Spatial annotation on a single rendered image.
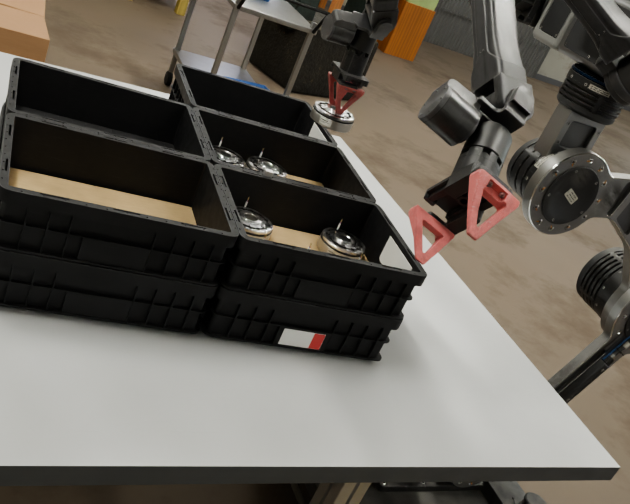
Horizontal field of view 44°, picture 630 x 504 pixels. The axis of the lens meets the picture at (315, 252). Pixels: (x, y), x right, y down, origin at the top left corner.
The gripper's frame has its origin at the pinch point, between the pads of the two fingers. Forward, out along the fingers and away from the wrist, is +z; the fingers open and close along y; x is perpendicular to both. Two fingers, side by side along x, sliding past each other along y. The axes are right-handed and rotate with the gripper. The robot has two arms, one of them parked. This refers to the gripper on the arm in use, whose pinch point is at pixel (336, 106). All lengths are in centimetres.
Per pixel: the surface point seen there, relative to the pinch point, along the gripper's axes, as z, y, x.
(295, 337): 32, 51, -13
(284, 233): 22.2, 27.0, -12.3
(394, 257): 16.2, 39.8, 7.3
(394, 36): 83, -613, 305
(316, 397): 36, 64, -10
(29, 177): 21, 27, -65
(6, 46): 70, -196, -72
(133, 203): 21, 29, -45
